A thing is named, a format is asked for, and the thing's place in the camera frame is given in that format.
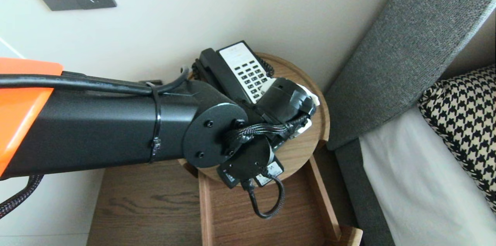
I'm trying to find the round wooden side table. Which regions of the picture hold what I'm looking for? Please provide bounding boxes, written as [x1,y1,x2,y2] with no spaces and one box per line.
[199,154,364,246]

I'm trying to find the black telephone handset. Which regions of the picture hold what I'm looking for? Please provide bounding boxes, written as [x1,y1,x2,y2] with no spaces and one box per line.
[199,48,248,103]

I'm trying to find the round wooden bedside table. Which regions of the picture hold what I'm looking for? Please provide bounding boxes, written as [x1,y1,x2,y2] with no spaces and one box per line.
[176,52,331,182]

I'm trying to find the grey upholstered headboard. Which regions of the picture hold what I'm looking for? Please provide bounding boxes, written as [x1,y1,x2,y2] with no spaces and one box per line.
[325,0,496,151]

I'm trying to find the white bed sheet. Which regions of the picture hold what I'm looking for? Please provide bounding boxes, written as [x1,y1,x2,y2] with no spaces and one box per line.
[358,106,496,246]

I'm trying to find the houndstooth pillow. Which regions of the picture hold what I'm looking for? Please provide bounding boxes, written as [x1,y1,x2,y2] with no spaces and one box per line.
[417,65,496,213]

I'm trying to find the black braided cable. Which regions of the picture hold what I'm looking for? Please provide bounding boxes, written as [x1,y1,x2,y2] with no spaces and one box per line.
[0,174,44,219]
[223,114,310,219]

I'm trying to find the black coiled telephone cord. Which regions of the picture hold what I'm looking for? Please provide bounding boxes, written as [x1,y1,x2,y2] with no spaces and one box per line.
[192,55,276,78]

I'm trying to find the black white corded telephone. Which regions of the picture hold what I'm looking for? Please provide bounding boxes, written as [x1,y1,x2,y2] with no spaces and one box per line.
[195,40,277,104]

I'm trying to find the black cable strap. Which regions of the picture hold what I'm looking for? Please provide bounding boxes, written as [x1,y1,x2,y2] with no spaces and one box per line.
[146,82,162,163]

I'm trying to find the grey upholstered bed frame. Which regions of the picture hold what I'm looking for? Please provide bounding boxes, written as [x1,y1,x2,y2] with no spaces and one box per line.
[334,139,396,246]

